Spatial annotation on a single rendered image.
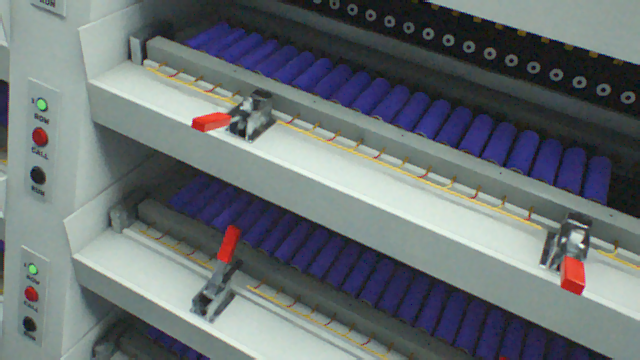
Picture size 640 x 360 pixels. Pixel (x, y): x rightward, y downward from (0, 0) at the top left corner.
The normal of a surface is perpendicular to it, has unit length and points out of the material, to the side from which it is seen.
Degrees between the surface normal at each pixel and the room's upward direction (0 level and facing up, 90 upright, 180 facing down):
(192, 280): 17
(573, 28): 107
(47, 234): 90
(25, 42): 90
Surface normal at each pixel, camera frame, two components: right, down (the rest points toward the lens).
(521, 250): 0.11, -0.77
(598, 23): -0.46, 0.52
